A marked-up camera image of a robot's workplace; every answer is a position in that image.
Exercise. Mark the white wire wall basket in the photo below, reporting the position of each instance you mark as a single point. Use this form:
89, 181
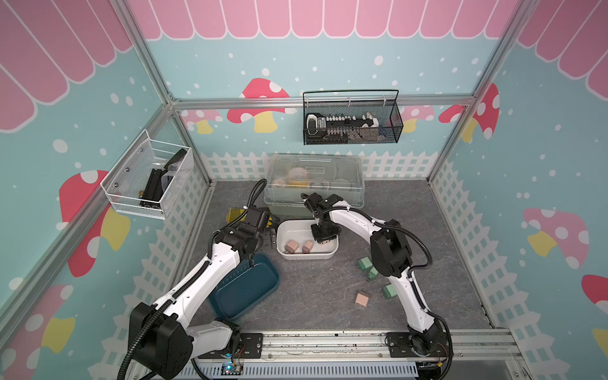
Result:
148, 178

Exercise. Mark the black wire wall basket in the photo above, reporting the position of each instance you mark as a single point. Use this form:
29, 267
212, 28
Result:
382, 104

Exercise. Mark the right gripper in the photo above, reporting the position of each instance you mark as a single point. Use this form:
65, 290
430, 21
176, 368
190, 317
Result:
332, 236

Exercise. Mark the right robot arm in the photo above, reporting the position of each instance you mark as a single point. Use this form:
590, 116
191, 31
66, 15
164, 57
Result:
396, 254

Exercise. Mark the yellow rubber glove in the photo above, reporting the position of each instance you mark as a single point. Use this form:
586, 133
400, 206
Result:
235, 215

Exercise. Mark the items in black basket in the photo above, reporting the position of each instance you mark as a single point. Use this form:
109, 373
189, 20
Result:
340, 129

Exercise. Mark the pink plug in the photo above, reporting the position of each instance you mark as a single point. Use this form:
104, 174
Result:
308, 247
362, 299
291, 247

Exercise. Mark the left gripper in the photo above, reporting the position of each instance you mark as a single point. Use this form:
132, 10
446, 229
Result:
269, 239

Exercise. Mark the clear lidded storage box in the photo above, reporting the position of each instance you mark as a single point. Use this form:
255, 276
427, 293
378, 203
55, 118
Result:
289, 176

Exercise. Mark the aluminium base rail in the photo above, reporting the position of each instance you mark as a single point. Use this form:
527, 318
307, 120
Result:
362, 354

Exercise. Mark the green plug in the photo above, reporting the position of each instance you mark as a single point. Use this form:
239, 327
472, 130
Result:
389, 292
372, 274
364, 264

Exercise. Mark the white rectangular tray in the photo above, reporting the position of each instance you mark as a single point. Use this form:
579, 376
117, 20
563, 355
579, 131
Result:
299, 230

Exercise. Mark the teal rectangular tray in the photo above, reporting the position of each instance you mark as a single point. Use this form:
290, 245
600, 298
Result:
244, 288

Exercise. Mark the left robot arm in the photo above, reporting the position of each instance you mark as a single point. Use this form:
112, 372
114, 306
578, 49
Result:
161, 335

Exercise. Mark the black object in white basket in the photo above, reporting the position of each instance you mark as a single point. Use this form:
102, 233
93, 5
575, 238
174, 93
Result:
160, 180

